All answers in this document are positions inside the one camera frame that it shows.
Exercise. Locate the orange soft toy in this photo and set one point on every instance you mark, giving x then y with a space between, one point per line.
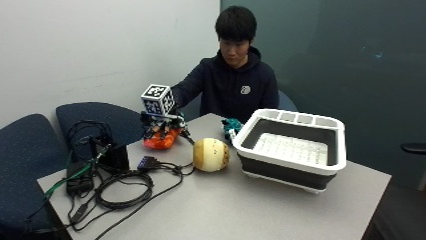
160 140

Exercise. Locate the white marker cube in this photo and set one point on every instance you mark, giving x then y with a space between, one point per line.
158 100

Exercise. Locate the blue connector hub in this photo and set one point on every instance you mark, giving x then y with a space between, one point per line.
147 162

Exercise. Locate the black box device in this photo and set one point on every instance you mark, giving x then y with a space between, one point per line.
115 156

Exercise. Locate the yellow striped ball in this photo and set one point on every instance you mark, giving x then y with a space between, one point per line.
211 154

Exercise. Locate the teal toy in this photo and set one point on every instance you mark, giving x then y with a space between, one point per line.
232 125

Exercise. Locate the the person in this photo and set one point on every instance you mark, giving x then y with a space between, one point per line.
235 83

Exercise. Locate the black power adapter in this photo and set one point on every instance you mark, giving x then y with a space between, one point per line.
80 178

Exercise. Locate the white and black dish rack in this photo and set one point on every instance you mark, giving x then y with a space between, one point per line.
291 148

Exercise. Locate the black chair armrest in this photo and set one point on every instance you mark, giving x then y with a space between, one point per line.
413 147

